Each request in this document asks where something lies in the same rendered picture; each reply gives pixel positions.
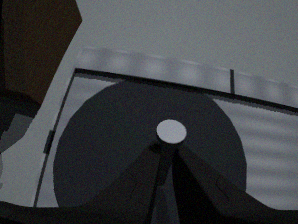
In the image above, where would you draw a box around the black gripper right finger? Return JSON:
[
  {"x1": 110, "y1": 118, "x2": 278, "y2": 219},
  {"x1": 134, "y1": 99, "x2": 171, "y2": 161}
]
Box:
[{"x1": 172, "y1": 144, "x2": 298, "y2": 224}]

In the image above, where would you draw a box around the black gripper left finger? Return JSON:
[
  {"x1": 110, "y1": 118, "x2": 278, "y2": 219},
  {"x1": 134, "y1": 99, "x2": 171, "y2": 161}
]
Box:
[{"x1": 0, "y1": 141, "x2": 161, "y2": 224}]

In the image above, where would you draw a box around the grey metal pin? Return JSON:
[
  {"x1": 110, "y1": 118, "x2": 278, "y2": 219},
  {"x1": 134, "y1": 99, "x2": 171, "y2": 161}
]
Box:
[{"x1": 156, "y1": 120, "x2": 186, "y2": 185}]

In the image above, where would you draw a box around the dark grey round disc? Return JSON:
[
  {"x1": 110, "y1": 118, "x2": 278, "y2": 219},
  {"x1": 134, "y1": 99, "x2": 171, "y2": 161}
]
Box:
[{"x1": 53, "y1": 77, "x2": 247, "y2": 224}]

